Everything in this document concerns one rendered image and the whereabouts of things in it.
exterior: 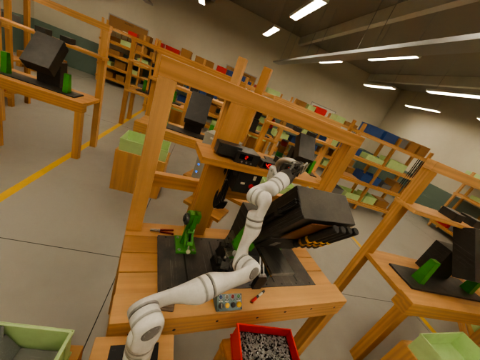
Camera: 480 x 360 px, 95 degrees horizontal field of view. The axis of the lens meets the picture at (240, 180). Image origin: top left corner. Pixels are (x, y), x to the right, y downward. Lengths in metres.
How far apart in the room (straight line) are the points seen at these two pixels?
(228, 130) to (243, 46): 9.88
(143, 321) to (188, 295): 0.16
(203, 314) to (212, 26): 10.64
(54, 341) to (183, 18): 10.80
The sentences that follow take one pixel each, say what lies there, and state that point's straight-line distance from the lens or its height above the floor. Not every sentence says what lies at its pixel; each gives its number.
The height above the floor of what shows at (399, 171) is 1.44.
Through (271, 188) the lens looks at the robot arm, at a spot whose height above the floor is 1.63.
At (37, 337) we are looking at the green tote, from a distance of 1.22.
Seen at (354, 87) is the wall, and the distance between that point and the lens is 13.12.
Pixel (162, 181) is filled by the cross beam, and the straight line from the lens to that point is 1.52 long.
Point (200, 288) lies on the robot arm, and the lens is 0.87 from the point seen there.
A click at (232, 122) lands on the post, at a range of 1.33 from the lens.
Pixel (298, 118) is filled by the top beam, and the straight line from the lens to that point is 1.51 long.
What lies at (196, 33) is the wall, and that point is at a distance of 11.08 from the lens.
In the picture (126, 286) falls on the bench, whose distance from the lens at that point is 1.35.
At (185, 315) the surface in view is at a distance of 1.28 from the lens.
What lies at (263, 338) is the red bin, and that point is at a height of 0.87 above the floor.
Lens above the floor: 1.96
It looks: 22 degrees down
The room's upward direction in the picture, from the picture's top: 23 degrees clockwise
